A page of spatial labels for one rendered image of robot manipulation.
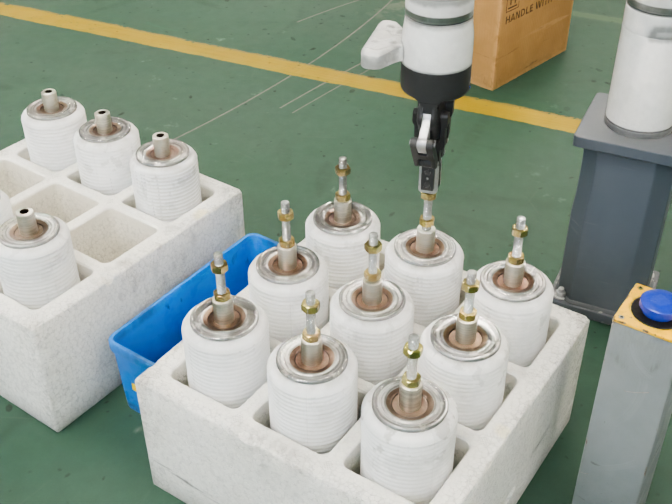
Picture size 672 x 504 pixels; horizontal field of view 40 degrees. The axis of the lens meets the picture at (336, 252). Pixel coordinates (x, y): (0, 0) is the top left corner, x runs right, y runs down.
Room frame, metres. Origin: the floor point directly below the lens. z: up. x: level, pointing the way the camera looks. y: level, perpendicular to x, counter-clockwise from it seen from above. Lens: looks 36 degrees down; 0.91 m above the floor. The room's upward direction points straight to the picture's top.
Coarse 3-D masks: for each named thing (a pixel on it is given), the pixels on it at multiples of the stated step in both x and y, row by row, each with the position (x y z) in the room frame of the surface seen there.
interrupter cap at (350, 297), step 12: (348, 288) 0.83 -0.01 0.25; (360, 288) 0.83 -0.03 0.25; (384, 288) 0.83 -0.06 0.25; (396, 288) 0.83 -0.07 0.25; (348, 300) 0.81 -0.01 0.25; (360, 300) 0.81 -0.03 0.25; (384, 300) 0.81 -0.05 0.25; (396, 300) 0.81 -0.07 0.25; (348, 312) 0.79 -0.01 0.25; (360, 312) 0.79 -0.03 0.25; (372, 312) 0.79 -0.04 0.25; (384, 312) 0.79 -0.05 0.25; (396, 312) 0.79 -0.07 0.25
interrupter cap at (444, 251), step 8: (408, 232) 0.94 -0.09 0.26; (416, 232) 0.94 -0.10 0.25; (440, 232) 0.94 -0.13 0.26; (400, 240) 0.93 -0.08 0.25; (408, 240) 0.93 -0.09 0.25; (440, 240) 0.93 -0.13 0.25; (448, 240) 0.93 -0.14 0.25; (400, 248) 0.91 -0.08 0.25; (408, 248) 0.91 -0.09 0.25; (440, 248) 0.91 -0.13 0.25; (448, 248) 0.91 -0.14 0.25; (400, 256) 0.89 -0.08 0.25; (408, 256) 0.89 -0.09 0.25; (416, 256) 0.89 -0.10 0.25; (424, 256) 0.90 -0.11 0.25; (432, 256) 0.89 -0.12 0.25; (440, 256) 0.89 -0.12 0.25; (448, 256) 0.89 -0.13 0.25; (416, 264) 0.88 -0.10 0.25; (424, 264) 0.88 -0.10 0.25; (432, 264) 0.88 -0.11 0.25; (440, 264) 0.88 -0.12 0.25
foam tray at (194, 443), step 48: (576, 336) 0.83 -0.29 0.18; (144, 384) 0.76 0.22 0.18; (528, 384) 0.75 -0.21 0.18; (576, 384) 0.86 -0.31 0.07; (144, 432) 0.76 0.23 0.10; (192, 432) 0.72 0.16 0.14; (240, 432) 0.68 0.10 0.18; (480, 432) 0.68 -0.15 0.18; (528, 432) 0.73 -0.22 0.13; (192, 480) 0.72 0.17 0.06; (240, 480) 0.68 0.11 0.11; (288, 480) 0.64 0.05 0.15; (336, 480) 0.62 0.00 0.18; (480, 480) 0.62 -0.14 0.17; (528, 480) 0.75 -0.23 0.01
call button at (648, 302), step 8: (648, 296) 0.72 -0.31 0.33; (656, 296) 0.72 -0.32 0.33; (664, 296) 0.72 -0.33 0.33; (640, 304) 0.71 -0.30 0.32; (648, 304) 0.71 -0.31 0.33; (656, 304) 0.71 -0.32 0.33; (664, 304) 0.71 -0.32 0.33; (648, 312) 0.70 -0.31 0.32; (656, 312) 0.70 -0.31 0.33; (664, 312) 0.70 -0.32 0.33; (656, 320) 0.70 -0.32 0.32; (664, 320) 0.70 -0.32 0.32
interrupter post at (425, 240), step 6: (420, 228) 0.91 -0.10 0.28; (432, 228) 0.91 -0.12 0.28; (420, 234) 0.90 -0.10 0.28; (426, 234) 0.90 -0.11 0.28; (432, 234) 0.90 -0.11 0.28; (420, 240) 0.90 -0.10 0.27; (426, 240) 0.90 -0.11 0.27; (432, 240) 0.90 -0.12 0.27; (420, 246) 0.90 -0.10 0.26; (426, 246) 0.90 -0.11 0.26; (432, 246) 0.91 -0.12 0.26; (420, 252) 0.90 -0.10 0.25; (426, 252) 0.90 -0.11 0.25
